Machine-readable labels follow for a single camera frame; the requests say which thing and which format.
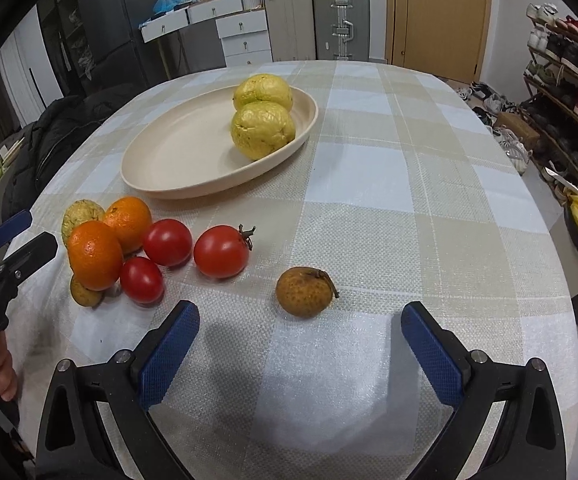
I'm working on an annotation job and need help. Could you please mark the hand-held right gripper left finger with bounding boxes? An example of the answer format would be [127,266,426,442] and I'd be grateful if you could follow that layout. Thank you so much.
[35,300,200,480]

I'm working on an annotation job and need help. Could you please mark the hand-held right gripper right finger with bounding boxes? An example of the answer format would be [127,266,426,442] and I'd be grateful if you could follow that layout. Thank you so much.
[401,301,567,480]

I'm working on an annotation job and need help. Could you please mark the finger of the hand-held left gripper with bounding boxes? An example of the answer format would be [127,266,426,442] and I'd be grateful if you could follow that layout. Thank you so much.
[0,210,34,268]
[0,231,60,288]

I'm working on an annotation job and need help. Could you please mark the orange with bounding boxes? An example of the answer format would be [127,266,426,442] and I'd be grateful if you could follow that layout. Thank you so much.
[67,220,124,292]
[103,196,153,255]

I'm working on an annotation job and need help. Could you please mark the pale bumpy guava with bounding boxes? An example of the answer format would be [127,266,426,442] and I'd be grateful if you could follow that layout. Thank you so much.
[62,200,106,240]

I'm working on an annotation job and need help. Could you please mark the brown longan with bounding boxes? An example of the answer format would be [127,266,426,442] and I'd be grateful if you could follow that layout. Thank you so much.
[275,267,340,319]
[70,274,104,308]

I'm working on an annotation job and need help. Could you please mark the red tomato with stem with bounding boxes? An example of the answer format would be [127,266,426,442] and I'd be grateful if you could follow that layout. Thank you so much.
[193,224,256,279]

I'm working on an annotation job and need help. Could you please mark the cream oval plate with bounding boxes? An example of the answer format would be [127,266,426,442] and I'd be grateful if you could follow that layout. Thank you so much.
[120,85,318,200]

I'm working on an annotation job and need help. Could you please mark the black jacket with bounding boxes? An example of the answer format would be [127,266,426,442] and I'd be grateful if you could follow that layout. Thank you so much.
[1,82,140,221]

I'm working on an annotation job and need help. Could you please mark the dark shelf cabinet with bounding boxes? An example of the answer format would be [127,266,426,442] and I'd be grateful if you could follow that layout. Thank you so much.
[34,0,94,106]

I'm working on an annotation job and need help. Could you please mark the scattered sneakers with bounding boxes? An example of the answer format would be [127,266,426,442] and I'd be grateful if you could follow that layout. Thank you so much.
[456,80,534,176]

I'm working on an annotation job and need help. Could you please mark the dark grey refrigerator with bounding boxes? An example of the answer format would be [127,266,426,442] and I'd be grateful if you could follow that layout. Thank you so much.
[76,0,170,96]

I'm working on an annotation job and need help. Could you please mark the yellow guava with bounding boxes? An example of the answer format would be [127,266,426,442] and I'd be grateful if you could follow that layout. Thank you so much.
[233,74,294,111]
[231,101,296,162]

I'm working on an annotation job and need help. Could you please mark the cardboard box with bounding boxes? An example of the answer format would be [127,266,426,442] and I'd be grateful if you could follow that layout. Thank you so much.
[496,112,540,151]

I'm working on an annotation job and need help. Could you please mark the wooden shoe rack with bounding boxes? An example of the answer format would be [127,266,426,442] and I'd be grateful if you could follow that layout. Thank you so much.
[521,5,578,201]

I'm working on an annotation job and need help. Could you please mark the white desk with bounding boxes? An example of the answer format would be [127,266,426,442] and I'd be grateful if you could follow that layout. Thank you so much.
[140,0,266,43]

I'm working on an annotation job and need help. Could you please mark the white drawer unit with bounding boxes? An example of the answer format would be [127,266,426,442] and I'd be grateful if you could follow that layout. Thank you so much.
[216,10,274,67]

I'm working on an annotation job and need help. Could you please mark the rows of shoes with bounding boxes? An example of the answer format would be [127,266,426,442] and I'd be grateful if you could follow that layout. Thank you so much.
[525,2,578,133]

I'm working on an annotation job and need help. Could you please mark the wooden door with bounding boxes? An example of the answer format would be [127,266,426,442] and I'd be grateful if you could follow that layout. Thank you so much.
[385,0,493,81]

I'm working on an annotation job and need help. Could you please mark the beige suitcase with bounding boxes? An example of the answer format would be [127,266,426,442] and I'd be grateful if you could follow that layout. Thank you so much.
[263,0,317,63]

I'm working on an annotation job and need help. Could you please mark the silver suitcase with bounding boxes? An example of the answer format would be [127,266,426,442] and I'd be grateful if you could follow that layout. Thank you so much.
[314,0,371,61]

